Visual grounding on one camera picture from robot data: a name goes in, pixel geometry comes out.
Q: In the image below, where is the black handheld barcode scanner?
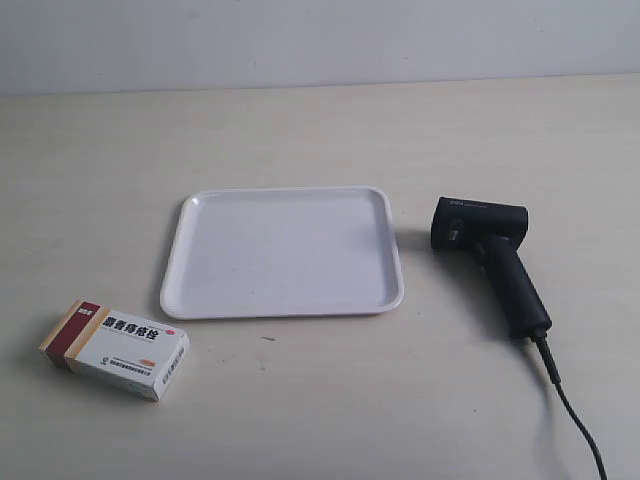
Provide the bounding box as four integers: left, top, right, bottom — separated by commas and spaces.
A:
430, 197, 552, 342

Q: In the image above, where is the white red medicine box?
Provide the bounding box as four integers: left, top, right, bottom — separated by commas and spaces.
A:
39, 300, 190, 402

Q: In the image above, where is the white plastic tray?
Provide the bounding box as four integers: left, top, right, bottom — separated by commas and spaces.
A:
159, 186, 404, 321

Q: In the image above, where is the black scanner cable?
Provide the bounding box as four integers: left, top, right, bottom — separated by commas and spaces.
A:
531, 333, 608, 480

